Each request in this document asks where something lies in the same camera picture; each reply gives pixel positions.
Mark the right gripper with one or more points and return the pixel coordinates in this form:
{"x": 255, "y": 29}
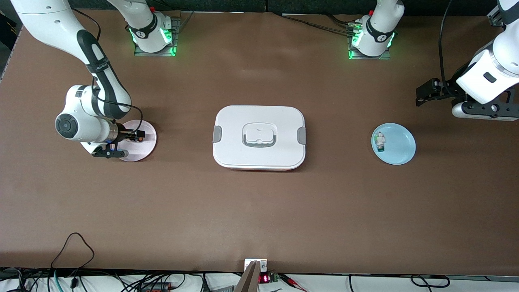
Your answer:
{"x": 124, "y": 134}

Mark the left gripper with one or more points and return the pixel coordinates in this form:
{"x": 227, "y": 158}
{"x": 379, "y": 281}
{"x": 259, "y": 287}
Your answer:
{"x": 449, "y": 89}

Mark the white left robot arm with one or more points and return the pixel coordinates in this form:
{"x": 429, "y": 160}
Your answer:
{"x": 377, "y": 36}

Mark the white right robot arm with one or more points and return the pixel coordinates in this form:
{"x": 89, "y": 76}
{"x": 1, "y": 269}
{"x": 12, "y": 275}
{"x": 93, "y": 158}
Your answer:
{"x": 44, "y": 20}

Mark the pink round plate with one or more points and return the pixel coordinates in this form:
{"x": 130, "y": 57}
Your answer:
{"x": 144, "y": 152}

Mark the light blue round plate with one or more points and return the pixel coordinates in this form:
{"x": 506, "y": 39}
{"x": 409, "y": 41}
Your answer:
{"x": 399, "y": 146}

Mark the aluminium profile bar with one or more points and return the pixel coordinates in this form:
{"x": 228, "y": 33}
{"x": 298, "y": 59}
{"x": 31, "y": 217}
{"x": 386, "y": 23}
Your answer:
{"x": 250, "y": 280}

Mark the red LED display module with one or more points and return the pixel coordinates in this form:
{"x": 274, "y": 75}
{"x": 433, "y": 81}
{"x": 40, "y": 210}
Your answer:
{"x": 264, "y": 278}

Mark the green white push-button switch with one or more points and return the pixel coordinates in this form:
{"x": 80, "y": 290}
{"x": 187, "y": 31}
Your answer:
{"x": 380, "y": 142}

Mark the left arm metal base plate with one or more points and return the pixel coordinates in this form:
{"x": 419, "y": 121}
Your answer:
{"x": 365, "y": 57}

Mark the aluminium frame post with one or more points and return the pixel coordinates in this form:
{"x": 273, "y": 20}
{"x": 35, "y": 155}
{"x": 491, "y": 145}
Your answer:
{"x": 492, "y": 16}

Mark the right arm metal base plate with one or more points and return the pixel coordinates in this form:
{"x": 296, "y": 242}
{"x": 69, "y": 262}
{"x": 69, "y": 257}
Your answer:
{"x": 176, "y": 36}

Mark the white mounting bracket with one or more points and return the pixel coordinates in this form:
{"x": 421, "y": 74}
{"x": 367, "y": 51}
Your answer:
{"x": 263, "y": 265}

